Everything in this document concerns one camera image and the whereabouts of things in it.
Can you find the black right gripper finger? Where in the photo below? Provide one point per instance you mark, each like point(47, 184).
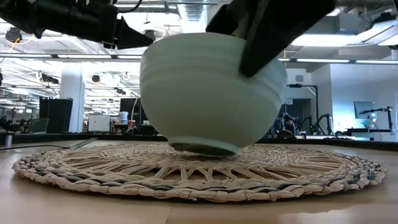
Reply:
point(273, 28)
point(225, 21)

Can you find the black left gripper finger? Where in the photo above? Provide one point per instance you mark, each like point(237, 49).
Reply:
point(130, 34)

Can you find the pale green ceramic bowl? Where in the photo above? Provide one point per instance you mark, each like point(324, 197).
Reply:
point(192, 93)

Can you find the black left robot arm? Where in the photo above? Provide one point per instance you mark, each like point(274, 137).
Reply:
point(21, 12)

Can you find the long ceiling light strip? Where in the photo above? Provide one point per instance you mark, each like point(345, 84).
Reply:
point(323, 60)
point(84, 56)

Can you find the black computer monitor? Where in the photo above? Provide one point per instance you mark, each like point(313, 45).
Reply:
point(129, 109)

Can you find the white square pillar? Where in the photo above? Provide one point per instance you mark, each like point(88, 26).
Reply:
point(72, 96)

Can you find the white plastic bucket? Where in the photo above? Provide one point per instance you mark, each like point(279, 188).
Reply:
point(123, 117)

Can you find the black metal stand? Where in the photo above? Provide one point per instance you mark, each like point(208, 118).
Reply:
point(316, 102)

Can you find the small white cabinet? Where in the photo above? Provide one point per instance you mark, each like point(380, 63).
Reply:
point(99, 123)

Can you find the black background robot arms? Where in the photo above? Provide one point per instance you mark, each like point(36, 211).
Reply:
point(284, 124)

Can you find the tall black cabinet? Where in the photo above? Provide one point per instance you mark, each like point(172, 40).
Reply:
point(56, 115)

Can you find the black background desk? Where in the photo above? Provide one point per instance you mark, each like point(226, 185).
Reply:
point(367, 130)

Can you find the round woven straw placemat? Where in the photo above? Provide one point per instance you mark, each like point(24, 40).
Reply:
point(124, 174)

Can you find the silver ventilation duct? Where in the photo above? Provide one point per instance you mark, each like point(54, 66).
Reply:
point(192, 15)

